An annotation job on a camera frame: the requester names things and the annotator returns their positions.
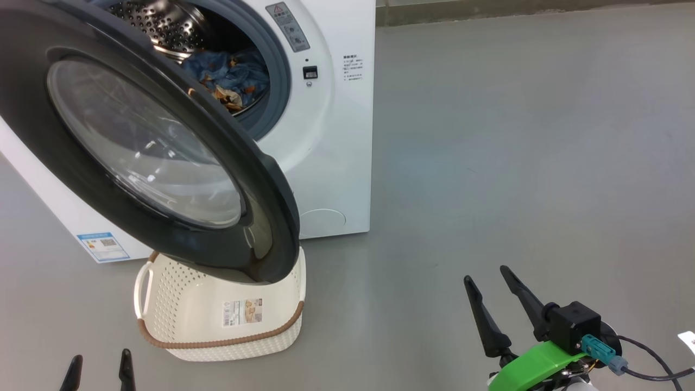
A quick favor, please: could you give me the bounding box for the grey warning sticker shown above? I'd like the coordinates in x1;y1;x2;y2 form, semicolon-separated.
266;2;311;53

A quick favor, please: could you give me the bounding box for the round white filter cover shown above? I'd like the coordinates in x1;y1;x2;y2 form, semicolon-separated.
300;209;346;239

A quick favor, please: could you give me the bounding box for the right camera cable teal plug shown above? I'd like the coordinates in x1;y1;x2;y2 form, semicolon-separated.
581;335;695;382

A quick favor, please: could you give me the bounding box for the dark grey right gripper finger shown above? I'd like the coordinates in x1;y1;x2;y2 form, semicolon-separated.
463;275;513;358
500;265;560;342

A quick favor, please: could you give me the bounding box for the white perforated laundry basket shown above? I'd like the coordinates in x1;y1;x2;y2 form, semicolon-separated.
134;247;307;362

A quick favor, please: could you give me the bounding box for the white front-load washing machine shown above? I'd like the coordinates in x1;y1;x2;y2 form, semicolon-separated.
0;0;376;264

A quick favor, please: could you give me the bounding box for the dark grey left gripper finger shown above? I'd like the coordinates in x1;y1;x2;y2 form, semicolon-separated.
118;349;136;391
59;355;84;391

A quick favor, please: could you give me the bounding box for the grey rubber door gasket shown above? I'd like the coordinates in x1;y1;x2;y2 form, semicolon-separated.
179;0;292;142

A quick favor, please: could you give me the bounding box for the blue energy label sticker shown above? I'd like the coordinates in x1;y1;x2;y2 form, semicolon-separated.
77;232;131;263

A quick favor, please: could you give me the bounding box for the steel washing machine drum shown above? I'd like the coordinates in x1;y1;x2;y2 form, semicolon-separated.
106;0;270;117

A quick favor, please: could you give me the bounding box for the black round glass washer door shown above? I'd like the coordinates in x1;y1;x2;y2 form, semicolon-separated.
0;0;301;285

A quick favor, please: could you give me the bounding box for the small printed text label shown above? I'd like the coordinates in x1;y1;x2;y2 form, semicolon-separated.
343;54;363;82

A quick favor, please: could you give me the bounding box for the paper product label on basket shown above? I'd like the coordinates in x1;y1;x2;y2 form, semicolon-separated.
222;298;264;328

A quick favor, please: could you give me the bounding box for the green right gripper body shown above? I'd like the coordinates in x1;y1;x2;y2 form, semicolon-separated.
488;341;590;391

